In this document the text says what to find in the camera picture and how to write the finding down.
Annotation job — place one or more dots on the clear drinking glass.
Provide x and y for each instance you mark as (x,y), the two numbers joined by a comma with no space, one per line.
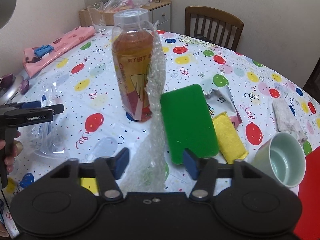
(96,14)

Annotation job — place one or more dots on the clear bubble wrap sheet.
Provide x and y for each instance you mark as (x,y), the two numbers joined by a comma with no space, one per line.
(146,170)

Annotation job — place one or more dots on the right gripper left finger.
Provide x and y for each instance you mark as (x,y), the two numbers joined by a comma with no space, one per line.
(108,171)

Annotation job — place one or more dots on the silver snack wrapper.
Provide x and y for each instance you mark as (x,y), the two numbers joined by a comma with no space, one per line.
(219,100)

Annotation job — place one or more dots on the white fuzzy sock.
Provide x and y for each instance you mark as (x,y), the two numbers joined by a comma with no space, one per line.
(286,121)

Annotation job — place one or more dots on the person's left hand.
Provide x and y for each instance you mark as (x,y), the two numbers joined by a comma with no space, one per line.
(16,149)

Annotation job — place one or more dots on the colourful balloon tablecloth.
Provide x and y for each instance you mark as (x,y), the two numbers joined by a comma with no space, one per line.
(94,121)

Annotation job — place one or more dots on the silver desk lamp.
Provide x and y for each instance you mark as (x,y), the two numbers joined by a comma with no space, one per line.
(7,8)

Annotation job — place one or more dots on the red cardboard shoe box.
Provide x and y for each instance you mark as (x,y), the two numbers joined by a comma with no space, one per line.
(308,225)

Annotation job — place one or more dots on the yellow sponge cloth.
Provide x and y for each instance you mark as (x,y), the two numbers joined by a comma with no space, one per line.
(228,140)

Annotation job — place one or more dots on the brown wooden chair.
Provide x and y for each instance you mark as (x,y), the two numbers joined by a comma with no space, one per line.
(213,25)

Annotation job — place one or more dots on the wooden side cabinet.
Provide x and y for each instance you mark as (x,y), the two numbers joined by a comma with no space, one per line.
(158,12)

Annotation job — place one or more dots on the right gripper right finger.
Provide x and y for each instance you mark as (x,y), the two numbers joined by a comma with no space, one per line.
(204,172)

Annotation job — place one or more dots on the plastic tea bottle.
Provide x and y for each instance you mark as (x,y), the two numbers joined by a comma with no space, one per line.
(132,43)

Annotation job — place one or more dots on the green sponge block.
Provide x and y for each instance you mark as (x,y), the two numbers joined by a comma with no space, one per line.
(188,124)

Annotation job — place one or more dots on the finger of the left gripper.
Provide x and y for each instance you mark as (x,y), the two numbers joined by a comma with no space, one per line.
(22,105)
(53,109)

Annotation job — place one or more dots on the pink patterned cloth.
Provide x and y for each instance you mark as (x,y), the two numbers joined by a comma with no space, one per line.
(66,42)

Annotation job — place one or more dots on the pale green ceramic mug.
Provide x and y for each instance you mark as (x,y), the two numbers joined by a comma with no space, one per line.
(282,158)

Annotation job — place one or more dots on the clear plastic bag with snacks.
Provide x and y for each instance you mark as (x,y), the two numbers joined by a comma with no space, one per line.
(119,5)

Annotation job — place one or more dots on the blue small cloth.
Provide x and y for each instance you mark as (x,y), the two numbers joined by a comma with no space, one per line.
(43,50)

